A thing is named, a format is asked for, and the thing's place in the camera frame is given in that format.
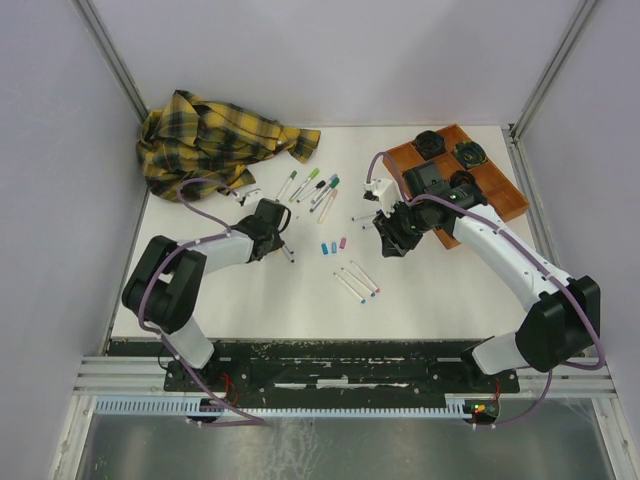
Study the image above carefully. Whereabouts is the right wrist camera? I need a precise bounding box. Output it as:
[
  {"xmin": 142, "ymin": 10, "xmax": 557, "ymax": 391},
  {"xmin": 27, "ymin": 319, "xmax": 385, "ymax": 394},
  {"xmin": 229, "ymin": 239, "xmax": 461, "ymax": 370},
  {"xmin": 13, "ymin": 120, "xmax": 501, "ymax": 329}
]
[{"xmin": 363, "ymin": 179, "xmax": 399, "ymax": 217}]

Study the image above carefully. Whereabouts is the light green cap marker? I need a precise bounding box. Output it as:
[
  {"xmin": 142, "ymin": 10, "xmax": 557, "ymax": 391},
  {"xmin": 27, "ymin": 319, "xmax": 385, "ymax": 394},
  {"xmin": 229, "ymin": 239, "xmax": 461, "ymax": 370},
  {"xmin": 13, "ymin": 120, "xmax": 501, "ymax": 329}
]
[{"xmin": 289, "ymin": 167, "xmax": 319, "ymax": 202}]

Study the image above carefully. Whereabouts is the pink cap marker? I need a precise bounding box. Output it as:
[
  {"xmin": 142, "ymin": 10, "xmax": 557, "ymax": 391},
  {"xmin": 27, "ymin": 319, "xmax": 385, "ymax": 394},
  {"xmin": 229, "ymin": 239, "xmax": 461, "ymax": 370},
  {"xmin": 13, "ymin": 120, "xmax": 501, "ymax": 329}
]
[{"xmin": 317, "ymin": 189, "xmax": 338, "ymax": 224}]

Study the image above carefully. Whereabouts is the green blue rolled sock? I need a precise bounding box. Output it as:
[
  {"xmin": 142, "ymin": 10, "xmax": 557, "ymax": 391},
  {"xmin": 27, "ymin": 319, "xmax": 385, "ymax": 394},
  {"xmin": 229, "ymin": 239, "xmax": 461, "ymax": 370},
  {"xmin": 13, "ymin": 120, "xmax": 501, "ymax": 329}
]
[{"xmin": 452, "ymin": 141, "xmax": 487, "ymax": 170}]

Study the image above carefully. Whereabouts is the right aluminium frame post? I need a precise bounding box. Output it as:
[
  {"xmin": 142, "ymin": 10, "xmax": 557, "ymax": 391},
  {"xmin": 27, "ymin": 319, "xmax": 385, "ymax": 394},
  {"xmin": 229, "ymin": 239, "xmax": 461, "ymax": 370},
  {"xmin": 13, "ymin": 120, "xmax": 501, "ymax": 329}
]
[{"xmin": 509, "ymin": 0, "xmax": 602, "ymax": 144}]

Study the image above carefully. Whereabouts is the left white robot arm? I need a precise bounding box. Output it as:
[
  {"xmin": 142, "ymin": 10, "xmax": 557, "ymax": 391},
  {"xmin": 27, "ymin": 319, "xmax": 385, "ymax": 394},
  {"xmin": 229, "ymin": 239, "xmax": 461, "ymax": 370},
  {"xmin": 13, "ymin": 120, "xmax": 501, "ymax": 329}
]
[{"xmin": 121, "ymin": 199, "xmax": 291, "ymax": 390}]

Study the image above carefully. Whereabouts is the black cap marker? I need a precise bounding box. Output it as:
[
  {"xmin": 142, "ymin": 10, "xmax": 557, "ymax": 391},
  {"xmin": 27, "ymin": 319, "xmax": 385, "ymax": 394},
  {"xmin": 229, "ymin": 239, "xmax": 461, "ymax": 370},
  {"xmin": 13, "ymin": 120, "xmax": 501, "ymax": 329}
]
[{"xmin": 296, "ymin": 180, "xmax": 326, "ymax": 203}]

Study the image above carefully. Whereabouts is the yellow plaid shirt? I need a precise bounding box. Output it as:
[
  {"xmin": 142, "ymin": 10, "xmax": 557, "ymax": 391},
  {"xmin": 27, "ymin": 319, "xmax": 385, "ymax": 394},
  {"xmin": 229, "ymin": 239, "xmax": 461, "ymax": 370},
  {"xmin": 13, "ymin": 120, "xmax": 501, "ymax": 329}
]
[{"xmin": 136, "ymin": 90, "xmax": 321, "ymax": 202}]

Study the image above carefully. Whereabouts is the orange compartment tray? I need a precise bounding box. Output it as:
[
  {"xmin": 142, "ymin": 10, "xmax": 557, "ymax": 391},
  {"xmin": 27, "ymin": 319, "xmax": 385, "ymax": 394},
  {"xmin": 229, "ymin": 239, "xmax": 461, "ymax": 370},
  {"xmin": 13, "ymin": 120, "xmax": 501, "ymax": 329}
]
[{"xmin": 387, "ymin": 124, "xmax": 529, "ymax": 222}]

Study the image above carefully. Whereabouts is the purple cap marker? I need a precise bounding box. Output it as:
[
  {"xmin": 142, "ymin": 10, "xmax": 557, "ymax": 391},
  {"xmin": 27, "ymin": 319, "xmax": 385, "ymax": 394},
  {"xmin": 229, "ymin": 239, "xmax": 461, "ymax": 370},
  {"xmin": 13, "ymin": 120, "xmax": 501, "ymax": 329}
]
[{"xmin": 309, "ymin": 187, "xmax": 333, "ymax": 213}]

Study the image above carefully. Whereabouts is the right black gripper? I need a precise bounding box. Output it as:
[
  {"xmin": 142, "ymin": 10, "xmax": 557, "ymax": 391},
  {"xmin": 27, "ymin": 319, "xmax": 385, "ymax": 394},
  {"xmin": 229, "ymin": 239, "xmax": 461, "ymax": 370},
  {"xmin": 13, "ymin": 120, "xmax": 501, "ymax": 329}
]
[{"xmin": 372, "ymin": 199, "xmax": 431, "ymax": 258}]

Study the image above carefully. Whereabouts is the white slotted cable duct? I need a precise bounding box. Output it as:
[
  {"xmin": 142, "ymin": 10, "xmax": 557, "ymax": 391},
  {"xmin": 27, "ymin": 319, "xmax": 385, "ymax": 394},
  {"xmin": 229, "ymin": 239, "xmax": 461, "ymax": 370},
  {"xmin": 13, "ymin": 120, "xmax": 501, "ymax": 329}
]
[{"xmin": 93, "ymin": 393, "xmax": 474, "ymax": 415}]

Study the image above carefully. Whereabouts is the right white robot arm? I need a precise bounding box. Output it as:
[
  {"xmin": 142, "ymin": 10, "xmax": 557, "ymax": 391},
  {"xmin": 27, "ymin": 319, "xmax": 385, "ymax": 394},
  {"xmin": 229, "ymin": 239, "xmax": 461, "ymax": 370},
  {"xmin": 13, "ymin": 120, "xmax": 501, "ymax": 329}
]
[{"xmin": 364, "ymin": 162, "xmax": 605, "ymax": 391}]

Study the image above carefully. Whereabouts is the aluminium frame post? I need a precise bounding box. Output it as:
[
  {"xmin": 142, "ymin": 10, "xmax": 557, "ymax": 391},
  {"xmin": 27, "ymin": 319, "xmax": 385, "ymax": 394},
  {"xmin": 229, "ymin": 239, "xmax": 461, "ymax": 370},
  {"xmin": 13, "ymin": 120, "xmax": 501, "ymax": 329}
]
[
  {"xmin": 71, "ymin": 0, "xmax": 149, "ymax": 123},
  {"xmin": 509, "ymin": 0, "xmax": 602, "ymax": 144}
]

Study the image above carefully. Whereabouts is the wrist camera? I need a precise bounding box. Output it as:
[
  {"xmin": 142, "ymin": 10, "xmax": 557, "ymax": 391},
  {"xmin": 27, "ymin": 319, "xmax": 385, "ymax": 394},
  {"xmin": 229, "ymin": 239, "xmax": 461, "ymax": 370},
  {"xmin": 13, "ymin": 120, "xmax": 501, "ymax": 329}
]
[
  {"xmin": 363, "ymin": 179, "xmax": 399, "ymax": 217},
  {"xmin": 235, "ymin": 188, "xmax": 264, "ymax": 207}
]

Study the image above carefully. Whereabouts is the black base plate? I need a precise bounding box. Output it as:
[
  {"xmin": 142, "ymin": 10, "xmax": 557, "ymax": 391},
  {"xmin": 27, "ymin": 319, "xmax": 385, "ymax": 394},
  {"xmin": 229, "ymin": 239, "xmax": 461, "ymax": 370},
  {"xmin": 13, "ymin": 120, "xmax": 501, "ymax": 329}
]
[{"xmin": 164, "ymin": 340, "xmax": 520, "ymax": 410}]

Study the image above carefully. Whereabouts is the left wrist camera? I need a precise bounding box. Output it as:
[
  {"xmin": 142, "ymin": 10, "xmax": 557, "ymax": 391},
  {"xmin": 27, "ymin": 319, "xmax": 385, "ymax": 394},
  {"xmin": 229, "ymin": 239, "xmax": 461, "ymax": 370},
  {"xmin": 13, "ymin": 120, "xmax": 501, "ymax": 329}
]
[{"xmin": 235, "ymin": 188, "xmax": 264, "ymax": 207}]

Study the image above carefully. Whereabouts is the dark floral rolled sock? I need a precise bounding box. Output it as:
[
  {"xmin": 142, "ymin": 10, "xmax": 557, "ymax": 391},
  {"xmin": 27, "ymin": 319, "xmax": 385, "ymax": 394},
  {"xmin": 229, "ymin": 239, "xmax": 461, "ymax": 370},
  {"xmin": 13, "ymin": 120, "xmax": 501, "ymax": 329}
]
[{"xmin": 449, "ymin": 170, "xmax": 477, "ymax": 188}]

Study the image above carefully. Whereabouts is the left aluminium frame post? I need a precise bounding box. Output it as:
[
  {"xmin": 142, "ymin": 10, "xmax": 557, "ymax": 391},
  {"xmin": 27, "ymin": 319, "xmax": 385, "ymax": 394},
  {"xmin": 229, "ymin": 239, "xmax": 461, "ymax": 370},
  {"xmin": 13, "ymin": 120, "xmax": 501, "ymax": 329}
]
[{"xmin": 71, "ymin": 0, "xmax": 149, "ymax": 123}]

